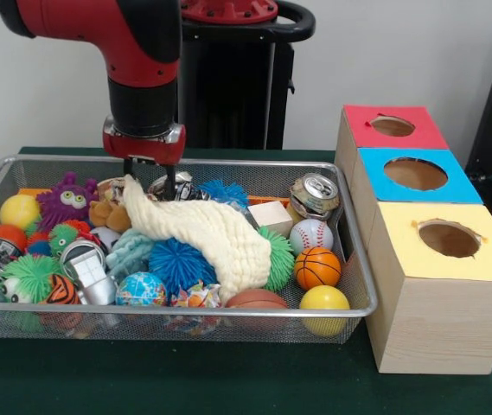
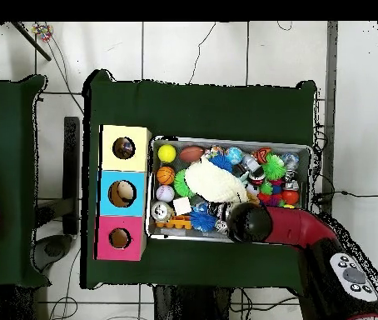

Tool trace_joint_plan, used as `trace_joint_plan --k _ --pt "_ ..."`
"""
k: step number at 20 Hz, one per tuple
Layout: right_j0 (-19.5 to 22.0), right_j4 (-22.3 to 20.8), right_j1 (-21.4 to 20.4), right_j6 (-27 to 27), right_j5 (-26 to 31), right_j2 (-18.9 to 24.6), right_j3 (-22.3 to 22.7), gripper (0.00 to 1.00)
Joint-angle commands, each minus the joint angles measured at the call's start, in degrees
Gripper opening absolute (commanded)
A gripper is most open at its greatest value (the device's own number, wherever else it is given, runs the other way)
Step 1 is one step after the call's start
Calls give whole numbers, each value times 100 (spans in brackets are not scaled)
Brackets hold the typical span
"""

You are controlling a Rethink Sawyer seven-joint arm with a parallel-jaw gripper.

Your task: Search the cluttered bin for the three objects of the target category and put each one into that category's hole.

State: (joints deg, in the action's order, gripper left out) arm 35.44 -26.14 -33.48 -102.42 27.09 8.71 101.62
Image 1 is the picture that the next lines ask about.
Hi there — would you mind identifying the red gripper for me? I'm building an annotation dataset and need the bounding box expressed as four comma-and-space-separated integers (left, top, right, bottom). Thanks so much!
101, 127, 187, 201

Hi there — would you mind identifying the crushed black red can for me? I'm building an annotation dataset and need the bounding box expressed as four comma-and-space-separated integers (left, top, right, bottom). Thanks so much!
176, 183, 212, 203

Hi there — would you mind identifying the cream fleece cloth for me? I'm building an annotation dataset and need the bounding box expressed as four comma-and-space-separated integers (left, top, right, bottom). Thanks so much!
122, 174, 272, 303

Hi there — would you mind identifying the wooden box with three holes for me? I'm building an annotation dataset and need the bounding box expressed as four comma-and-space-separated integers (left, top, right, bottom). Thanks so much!
334, 103, 492, 376

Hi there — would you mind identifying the crushed silver can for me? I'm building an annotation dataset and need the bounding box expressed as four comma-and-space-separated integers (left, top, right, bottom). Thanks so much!
148, 170, 197, 202

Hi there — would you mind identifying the purple spiky monster toy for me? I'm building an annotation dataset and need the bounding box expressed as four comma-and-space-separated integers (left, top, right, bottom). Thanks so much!
35, 170, 102, 233

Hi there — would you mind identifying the large blue spiky ball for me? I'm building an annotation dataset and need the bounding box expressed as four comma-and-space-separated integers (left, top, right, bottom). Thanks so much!
148, 237, 217, 299

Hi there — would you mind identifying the green spiky ball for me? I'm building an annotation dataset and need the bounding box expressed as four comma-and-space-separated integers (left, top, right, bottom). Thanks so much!
257, 227, 297, 293

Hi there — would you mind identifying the brown football toy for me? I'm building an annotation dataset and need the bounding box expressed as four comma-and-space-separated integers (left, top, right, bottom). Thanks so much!
226, 288, 289, 310

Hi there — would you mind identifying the orange basketball toy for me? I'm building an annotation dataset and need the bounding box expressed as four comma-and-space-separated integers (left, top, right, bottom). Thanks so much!
293, 246, 342, 291

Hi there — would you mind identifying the yellow foam ball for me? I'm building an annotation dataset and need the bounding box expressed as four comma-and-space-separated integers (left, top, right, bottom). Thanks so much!
299, 284, 351, 337

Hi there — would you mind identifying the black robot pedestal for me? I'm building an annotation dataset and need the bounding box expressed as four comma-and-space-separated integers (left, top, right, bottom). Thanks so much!
178, 0, 317, 151

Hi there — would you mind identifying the wire mesh bin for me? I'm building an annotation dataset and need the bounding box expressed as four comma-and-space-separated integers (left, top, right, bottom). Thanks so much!
0, 154, 380, 346

